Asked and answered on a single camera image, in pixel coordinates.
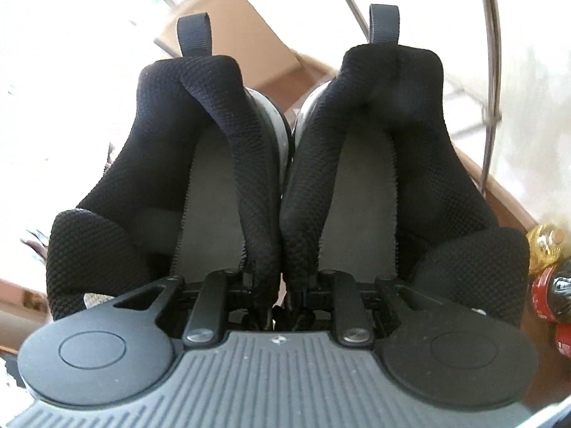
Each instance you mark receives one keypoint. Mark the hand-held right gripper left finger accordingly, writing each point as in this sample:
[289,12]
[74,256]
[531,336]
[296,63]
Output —
[218,290]

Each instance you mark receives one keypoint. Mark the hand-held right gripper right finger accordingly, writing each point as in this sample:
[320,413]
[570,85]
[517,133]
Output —
[334,290]

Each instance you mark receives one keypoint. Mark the black sneaker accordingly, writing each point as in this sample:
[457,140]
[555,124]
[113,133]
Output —
[156,142]
[424,165]

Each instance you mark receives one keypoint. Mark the chrome metal shoe rack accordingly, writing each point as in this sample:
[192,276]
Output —
[490,98]

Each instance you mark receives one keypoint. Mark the yellow cooking oil bottle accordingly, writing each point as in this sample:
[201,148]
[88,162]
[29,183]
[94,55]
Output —
[544,245]

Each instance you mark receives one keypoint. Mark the dark cola bottle red label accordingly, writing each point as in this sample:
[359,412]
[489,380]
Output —
[553,290]

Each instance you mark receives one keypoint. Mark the cardboard box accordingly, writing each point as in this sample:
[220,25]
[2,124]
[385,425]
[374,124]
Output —
[250,35]

